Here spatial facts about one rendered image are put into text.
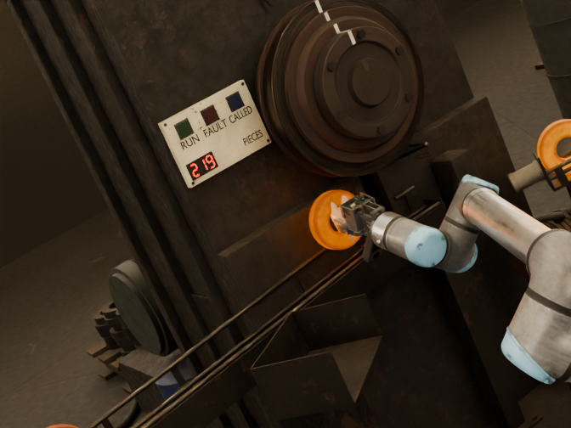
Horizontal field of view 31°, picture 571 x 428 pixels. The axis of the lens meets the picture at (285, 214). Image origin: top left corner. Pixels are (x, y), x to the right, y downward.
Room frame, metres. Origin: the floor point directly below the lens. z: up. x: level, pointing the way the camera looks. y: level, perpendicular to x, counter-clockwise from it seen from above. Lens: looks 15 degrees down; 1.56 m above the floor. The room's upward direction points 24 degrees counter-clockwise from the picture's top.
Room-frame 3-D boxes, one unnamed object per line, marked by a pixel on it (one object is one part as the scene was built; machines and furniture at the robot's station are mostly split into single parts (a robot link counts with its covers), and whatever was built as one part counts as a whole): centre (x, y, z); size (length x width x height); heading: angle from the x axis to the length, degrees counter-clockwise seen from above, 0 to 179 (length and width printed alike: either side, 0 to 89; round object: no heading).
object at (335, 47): (2.55, -0.32, 1.11); 0.28 x 0.06 x 0.28; 116
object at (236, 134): (2.59, 0.08, 1.15); 0.26 x 0.02 x 0.18; 116
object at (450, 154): (2.76, -0.48, 0.68); 0.11 x 0.08 x 0.24; 26
